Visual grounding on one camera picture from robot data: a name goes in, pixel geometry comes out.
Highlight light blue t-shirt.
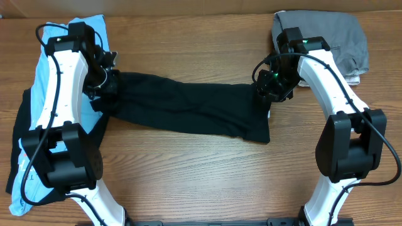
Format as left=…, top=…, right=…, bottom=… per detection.
left=9, top=14, right=109, bottom=216

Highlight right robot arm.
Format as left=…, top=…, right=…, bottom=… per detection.
left=252, top=27, right=387, bottom=225

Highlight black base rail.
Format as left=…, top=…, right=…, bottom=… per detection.
left=75, top=216, right=356, bottom=226

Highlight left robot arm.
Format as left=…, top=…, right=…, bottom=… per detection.
left=20, top=22, right=133, bottom=225

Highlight black shirt under pile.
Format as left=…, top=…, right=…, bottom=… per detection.
left=6, top=89, right=109, bottom=195

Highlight black t-shirt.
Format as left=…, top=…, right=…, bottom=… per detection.
left=91, top=72, right=270, bottom=144

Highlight grey folded trousers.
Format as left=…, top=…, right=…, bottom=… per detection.
left=271, top=10, right=369, bottom=77

